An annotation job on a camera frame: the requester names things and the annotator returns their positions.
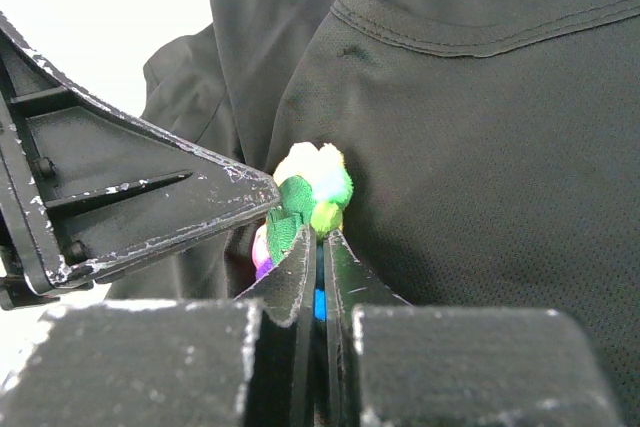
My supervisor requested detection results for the colourful pom-pom brooch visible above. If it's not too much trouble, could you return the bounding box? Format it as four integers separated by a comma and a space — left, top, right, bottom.
251, 141, 354, 321

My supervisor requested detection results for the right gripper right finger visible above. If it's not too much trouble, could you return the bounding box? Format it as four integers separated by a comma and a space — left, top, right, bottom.
323, 231, 623, 426

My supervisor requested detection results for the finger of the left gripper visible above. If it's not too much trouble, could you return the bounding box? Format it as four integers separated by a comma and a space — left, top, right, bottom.
1, 20, 280, 310

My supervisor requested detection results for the black t-shirt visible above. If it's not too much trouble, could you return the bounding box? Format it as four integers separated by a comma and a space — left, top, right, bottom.
107, 0, 640, 427

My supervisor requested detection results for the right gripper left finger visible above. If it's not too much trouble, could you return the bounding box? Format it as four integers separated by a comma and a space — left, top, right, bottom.
1, 227, 313, 426

